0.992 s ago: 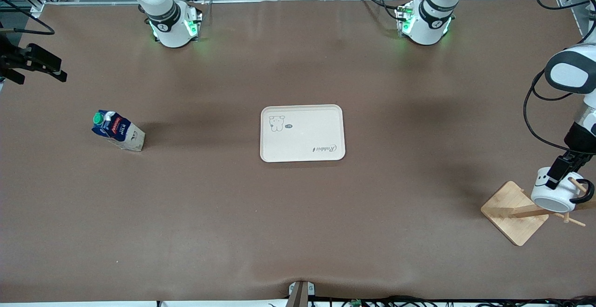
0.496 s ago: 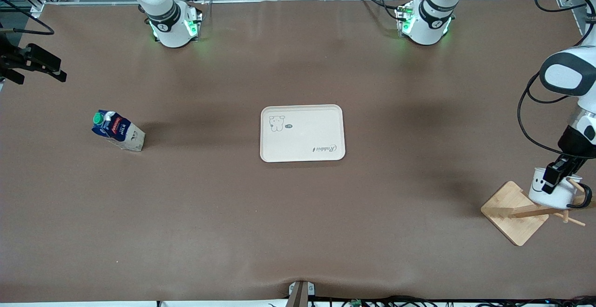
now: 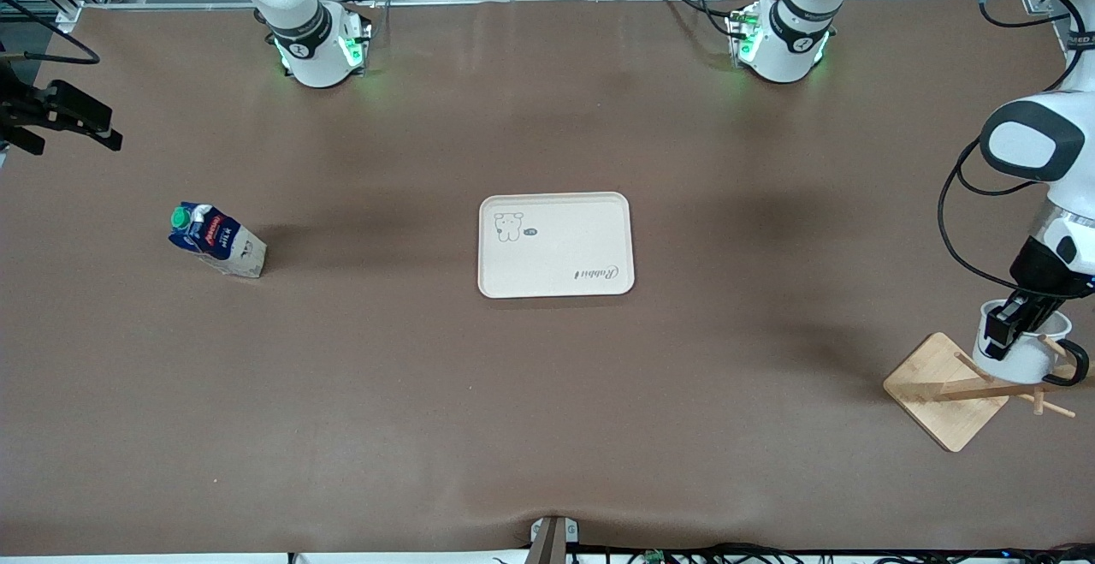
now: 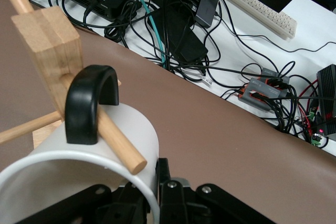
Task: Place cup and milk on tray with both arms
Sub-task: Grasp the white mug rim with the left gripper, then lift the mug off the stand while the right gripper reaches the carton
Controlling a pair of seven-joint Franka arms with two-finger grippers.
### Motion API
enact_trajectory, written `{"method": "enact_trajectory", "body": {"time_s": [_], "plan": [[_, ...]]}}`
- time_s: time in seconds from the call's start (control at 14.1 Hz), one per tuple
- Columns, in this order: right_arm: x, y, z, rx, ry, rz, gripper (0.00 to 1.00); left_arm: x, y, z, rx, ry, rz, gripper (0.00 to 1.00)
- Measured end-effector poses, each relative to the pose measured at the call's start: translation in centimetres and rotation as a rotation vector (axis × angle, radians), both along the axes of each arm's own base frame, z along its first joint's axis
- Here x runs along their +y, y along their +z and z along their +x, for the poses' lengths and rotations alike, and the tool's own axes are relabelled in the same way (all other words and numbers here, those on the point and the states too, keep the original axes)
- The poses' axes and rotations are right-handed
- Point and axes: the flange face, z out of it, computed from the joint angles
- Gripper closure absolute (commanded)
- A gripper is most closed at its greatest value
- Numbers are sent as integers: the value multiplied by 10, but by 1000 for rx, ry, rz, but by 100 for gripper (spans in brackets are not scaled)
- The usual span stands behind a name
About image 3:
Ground white smiley cup black handle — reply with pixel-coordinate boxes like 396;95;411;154
973;298;1091;388

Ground blue milk carton green cap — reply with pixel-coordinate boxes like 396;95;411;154
168;201;268;280

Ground cream tray with dog print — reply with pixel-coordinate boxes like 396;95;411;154
477;192;636;300

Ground wooden mug stand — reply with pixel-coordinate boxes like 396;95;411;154
883;331;1095;453

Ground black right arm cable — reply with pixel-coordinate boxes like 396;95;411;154
0;0;102;66

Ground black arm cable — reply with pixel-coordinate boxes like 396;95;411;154
0;0;102;66
937;0;1080;295

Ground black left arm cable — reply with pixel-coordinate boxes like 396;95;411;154
937;0;1080;295

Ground black cables at arm base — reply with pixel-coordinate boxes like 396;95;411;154
656;0;747;38

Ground metal table edge bracket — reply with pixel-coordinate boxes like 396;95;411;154
528;514;581;564

